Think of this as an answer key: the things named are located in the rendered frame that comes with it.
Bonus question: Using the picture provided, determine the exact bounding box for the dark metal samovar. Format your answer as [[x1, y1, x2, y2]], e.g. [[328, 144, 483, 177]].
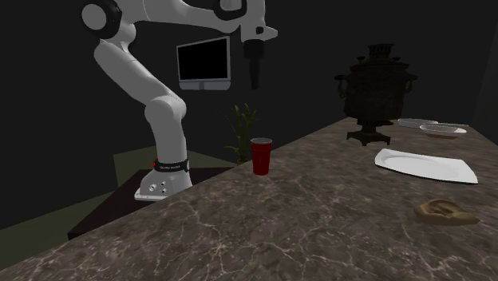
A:
[[334, 43, 419, 147]]

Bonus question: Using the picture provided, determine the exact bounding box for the wall monitor with grey frame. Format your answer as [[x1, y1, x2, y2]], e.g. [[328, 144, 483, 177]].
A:
[[176, 36, 232, 92]]

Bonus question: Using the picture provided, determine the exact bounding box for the tan ear-shaped object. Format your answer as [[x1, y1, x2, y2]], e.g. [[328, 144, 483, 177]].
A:
[[413, 199, 481, 227]]

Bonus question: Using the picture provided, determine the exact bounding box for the white shallow dish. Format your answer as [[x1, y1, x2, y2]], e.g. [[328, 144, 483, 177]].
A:
[[397, 117, 440, 129]]

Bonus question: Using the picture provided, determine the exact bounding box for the white bowl with red base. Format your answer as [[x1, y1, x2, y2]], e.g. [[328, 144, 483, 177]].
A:
[[419, 124, 468, 140]]

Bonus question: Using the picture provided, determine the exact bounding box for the white square plate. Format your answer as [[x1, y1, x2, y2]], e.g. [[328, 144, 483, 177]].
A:
[[374, 148, 479, 185]]

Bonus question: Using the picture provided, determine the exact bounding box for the red plastic cup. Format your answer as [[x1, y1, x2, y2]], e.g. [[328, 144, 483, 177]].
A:
[[250, 137, 273, 176]]

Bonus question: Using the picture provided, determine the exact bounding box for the green potted plant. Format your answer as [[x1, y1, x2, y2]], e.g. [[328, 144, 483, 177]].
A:
[[218, 102, 259, 166]]

